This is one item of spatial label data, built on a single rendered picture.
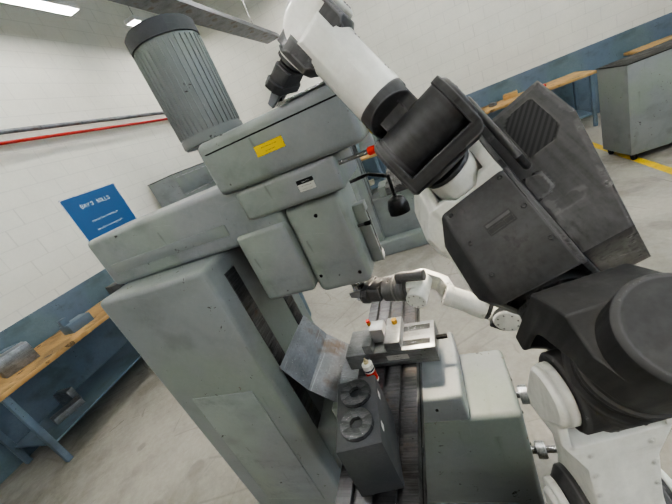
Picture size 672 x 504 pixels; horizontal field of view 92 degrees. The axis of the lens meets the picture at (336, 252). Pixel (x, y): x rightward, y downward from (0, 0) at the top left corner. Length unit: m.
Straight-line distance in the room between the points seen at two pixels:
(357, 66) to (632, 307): 0.47
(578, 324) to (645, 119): 4.92
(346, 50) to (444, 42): 6.95
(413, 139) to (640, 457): 0.60
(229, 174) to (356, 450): 0.81
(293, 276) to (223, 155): 0.42
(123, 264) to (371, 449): 1.07
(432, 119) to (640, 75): 4.70
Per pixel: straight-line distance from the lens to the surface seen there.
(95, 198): 5.89
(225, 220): 1.10
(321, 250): 1.02
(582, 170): 0.58
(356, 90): 0.58
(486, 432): 1.44
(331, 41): 0.61
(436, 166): 0.55
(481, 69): 7.60
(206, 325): 1.21
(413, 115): 0.56
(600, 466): 0.73
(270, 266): 1.09
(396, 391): 1.24
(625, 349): 0.40
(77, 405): 4.55
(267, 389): 1.32
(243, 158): 0.97
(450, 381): 1.32
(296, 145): 0.91
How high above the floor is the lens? 1.81
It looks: 21 degrees down
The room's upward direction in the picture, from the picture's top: 24 degrees counter-clockwise
